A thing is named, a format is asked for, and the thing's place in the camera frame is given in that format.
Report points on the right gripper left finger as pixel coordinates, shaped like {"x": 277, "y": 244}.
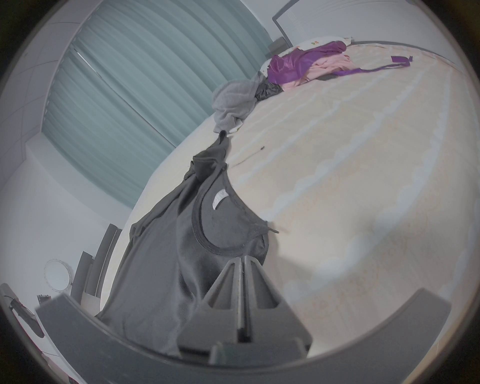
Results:
{"x": 210, "y": 326}

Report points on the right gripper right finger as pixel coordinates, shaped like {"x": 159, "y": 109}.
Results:
{"x": 277, "y": 326}

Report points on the black T-shirt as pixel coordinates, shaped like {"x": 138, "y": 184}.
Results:
{"x": 168, "y": 262}

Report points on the black chest of drawers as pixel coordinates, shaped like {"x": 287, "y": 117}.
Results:
{"x": 108, "y": 247}

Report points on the bed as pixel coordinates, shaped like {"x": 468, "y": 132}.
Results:
{"x": 356, "y": 187}

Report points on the grey knit garment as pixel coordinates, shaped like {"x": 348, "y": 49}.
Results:
{"x": 232, "y": 97}

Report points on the black satin garment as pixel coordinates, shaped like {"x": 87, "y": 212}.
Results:
{"x": 268, "y": 92}

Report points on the small black garment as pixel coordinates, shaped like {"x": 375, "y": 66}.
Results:
{"x": 332, "y": 77}

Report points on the purple satin garment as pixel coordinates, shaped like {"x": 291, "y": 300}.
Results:
{"x": 288, "y": 69}

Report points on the blue-green curtain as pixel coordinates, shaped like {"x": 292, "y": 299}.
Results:
{"x": 150, "y": 75}

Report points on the pink garment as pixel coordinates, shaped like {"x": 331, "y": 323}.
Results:
{"x": 326, "y": 65}

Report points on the grey bedside table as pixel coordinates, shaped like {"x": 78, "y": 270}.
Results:
{"x": 278, "y": 43}

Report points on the white printed pillow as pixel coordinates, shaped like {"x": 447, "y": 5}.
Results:
{"x": 313, "y": 43}

